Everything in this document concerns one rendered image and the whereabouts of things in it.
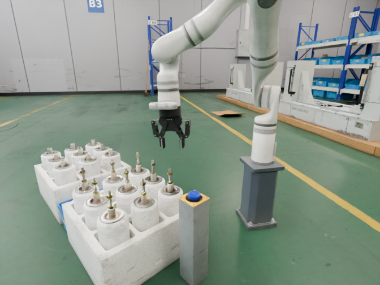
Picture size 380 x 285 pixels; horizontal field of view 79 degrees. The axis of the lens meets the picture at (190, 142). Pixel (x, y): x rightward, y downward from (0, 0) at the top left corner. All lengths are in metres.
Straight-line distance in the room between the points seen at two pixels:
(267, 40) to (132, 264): 0.80
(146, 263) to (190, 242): 0.18
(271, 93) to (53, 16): 6.94
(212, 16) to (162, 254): 0.78
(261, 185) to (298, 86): 2.61
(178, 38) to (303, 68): 2.93
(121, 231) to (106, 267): 0.10
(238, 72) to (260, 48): 4.58
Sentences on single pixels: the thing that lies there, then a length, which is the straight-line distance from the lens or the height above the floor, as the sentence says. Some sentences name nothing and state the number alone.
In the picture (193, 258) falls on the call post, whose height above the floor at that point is 0.12.
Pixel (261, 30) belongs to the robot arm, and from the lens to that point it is 0.75.
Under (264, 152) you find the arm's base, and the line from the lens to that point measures 1.01.
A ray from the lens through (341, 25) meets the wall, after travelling 9.83.
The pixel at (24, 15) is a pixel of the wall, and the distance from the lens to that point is 7.74.
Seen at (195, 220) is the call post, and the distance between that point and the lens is 0.72.
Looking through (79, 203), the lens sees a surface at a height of 0.21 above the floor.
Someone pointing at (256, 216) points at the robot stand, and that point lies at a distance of 1.12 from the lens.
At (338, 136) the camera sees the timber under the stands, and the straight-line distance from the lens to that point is 2.69.
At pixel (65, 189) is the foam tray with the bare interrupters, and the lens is 1.21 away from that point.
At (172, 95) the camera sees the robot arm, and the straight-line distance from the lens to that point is 0.75.
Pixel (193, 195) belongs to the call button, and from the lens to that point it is 0.71.
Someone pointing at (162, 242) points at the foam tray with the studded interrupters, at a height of 0.12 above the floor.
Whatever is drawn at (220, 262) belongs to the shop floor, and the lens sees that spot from 0.98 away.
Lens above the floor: 0.69
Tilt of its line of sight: 18 degrees down
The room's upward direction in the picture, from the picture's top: straight up
